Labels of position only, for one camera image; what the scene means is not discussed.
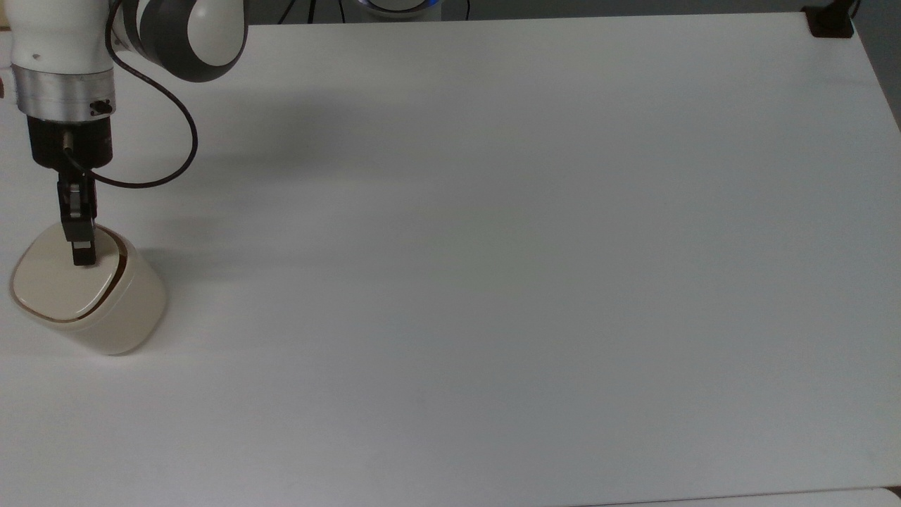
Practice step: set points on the cream trash bin with lid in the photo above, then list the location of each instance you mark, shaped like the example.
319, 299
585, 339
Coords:
84, 296

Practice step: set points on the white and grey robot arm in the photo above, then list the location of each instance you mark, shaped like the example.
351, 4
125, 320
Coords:
63, 49

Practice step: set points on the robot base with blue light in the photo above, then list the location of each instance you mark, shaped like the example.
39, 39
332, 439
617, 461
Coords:
398, 5

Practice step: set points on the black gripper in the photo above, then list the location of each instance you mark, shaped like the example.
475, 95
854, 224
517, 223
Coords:
70, 141

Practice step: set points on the black table clamp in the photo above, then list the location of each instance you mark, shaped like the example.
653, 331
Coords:
830, 21

